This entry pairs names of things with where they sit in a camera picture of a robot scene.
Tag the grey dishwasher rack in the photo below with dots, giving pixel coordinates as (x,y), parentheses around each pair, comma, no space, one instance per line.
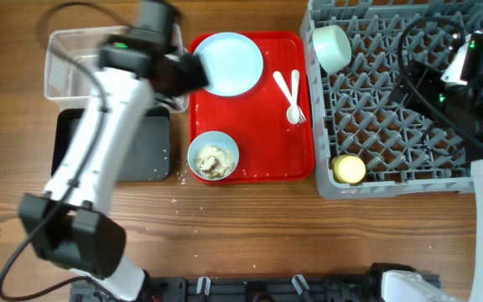
(353,115)

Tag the clear plastic bin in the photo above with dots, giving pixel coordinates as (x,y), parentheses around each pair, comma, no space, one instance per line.
(70,88)

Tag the rice and food scraps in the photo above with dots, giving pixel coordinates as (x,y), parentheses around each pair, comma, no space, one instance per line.
(214,162)

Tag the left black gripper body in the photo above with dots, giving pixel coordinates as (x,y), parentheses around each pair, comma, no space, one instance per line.
(182,75)

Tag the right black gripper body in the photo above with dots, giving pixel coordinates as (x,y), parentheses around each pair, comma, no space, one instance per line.
(412,85)

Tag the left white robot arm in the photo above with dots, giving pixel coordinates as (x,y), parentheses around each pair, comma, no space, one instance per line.
(68,224)

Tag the red serving tray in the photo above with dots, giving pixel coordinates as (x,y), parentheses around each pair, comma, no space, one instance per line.
(271,149)

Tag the black plastic tray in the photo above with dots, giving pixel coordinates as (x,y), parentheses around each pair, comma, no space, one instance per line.
(148,158)

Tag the white plastic fork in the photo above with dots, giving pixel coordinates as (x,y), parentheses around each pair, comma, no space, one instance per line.
(278,77)

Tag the light blue plate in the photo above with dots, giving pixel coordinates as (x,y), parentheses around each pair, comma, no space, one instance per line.
(233,63)

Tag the yellow plastic cup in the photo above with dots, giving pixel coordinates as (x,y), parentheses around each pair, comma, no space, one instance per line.
(348,169)

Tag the black mounting rail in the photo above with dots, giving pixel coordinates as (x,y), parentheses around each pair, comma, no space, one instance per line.
(348,288)

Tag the green bowl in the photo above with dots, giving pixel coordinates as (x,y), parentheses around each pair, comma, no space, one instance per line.
(332,48)

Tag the white plastic spoon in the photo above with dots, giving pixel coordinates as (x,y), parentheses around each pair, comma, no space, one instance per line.
(293,113)

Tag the light blue rice bowl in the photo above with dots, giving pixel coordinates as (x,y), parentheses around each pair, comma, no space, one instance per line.
(214,138)

